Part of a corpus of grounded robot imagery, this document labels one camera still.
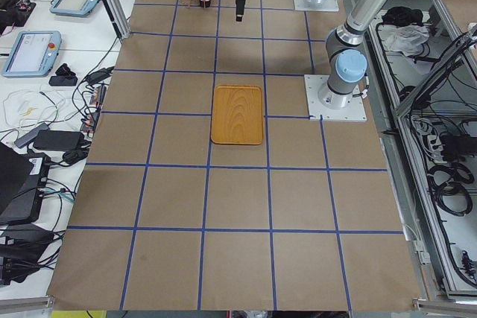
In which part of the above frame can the wooden tray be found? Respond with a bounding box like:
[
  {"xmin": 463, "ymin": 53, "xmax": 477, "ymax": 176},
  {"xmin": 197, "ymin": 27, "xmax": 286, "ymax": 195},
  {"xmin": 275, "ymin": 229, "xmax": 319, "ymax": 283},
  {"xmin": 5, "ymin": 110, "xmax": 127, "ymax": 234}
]
[{"xmin": 210, "ymin": 84, "xmax": 264, "ymax": 145}]

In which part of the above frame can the teach pendant far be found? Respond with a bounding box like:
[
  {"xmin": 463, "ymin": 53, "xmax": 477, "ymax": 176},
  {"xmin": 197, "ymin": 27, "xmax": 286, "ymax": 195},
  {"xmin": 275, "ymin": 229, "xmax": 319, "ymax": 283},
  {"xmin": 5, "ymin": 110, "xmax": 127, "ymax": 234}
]
[{"xmin": 50, "ymin": 0, "xmax": 100, "ymax": 17}]

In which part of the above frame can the teach pendant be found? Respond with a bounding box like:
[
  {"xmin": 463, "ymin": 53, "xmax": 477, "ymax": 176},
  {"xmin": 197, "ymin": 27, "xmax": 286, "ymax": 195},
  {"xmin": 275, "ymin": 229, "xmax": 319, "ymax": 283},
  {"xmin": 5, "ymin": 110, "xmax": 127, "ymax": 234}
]
[
  {"xmin": 50, "ymin": 0, "xmax": 100, "ymax": 17},
  {"xmin": 1, "ymin": 31, "xmax": 62, "ymax": 78}
]

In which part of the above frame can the teach pendant near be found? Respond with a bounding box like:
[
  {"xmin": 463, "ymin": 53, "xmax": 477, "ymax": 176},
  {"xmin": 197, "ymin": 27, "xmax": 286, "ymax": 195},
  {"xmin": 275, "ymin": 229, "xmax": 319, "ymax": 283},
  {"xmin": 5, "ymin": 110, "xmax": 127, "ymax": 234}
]
[{"xmin": 1, "ymin": 31, "xmax": 62, "ymax": 78}]

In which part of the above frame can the black power adapter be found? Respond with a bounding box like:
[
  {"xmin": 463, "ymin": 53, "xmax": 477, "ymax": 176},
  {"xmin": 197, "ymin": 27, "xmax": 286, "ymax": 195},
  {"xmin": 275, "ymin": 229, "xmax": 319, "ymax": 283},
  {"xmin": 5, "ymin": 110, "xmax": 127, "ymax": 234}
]
[{"xmin": 33, "ymin": 130, "xmax": 84, "ymax": 151}]

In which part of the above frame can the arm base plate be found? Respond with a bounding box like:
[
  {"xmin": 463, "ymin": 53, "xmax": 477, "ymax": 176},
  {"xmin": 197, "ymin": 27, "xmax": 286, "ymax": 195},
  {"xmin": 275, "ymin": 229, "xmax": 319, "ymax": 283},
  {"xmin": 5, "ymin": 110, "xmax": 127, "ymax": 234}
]
[
  {"xmin": 304, "ymin": 74, "xmax": 367, "ymax": 122},
  {"xmin": 294, "ymin": 0, "xmax": 339, "ymax": 13}
]

